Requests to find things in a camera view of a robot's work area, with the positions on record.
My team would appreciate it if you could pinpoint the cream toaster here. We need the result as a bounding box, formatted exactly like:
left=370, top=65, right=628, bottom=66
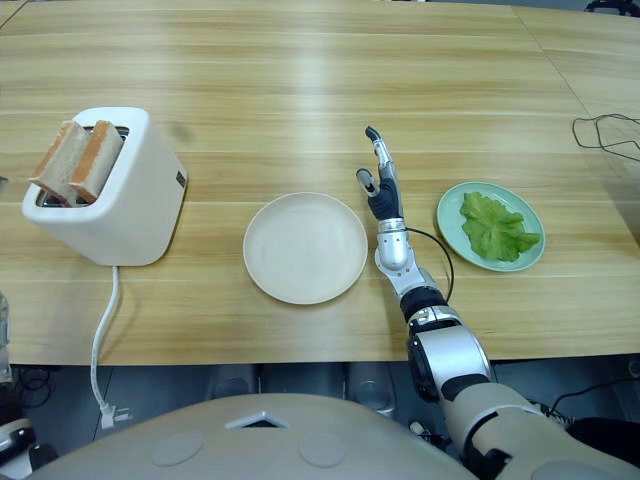
left=21, top=106, right=189, bottom=267

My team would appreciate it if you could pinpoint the cream plate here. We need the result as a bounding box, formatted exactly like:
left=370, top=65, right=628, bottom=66
left=242, top=192, right=369, bottom=306

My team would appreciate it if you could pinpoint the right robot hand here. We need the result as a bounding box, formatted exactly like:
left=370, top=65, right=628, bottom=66
left=355, top=125, right=404, bottom=222

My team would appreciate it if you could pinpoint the green plate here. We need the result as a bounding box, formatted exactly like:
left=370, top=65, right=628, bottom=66
left=436, top=181, right=546, bottom=273

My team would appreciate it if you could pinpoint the white cord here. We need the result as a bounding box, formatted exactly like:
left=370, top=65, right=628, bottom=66
left=90, top=265, right=132, bottom=430

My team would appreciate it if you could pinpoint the thin black cable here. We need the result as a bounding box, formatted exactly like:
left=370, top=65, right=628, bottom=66
left=572, top=113, right=640, bottom=163

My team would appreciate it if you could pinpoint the robot body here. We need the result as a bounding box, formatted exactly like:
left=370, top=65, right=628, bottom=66
left=28, top=393, right=474, bottom=480

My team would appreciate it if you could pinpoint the bread slice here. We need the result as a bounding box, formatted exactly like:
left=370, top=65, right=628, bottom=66
left=67, top=119, right=125, bottom=205
left=28, top=120, right=89, bottom=207

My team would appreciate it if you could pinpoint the green lettuce leaf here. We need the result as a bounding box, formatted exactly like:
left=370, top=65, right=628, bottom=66
left=459, top=191, right=543, bottom=263

